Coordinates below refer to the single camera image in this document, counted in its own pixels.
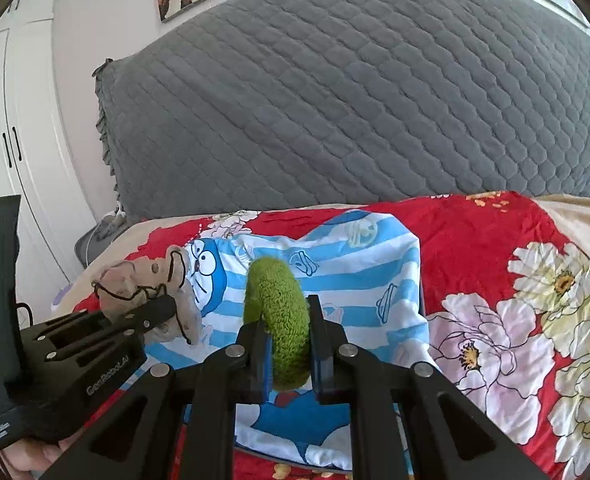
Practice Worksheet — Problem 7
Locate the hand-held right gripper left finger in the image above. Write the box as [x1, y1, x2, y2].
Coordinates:
[40, 322, 276, 480]

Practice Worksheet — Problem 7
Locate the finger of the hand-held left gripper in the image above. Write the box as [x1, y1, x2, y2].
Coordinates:
[110, 294, 177, 348]

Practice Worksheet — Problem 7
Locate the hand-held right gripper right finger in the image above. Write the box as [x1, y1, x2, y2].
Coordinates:
[308, 295, 550, 480]

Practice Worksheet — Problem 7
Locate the beige scrunchie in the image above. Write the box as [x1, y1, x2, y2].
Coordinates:
[92, 245, 200, 346]

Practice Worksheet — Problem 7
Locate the green fuzzy scrunchie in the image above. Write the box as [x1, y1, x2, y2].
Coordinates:
[242, 256, 312, 393]

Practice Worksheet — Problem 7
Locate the person's left hand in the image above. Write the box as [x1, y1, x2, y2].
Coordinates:
[0, 434, 76, 477]

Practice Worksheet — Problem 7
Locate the purple round object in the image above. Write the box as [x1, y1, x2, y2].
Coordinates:
[50, 282, 76, 308]

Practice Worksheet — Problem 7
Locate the grey bedside stool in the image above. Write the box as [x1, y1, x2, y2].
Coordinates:
[75, 205, 136, 267]

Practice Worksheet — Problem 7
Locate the blue striped lined storage box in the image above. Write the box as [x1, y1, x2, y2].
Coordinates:
[147, 210, 443, 471]

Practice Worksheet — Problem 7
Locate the red floral blanket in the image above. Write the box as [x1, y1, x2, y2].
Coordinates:
[50, 191, 590, 480]

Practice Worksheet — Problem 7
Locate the white wardrobe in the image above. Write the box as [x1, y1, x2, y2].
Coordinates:
[0, 0, 96, 281]

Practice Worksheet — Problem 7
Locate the grey quilted headboard cover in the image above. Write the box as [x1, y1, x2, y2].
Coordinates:
[94, 0, 590, 221]

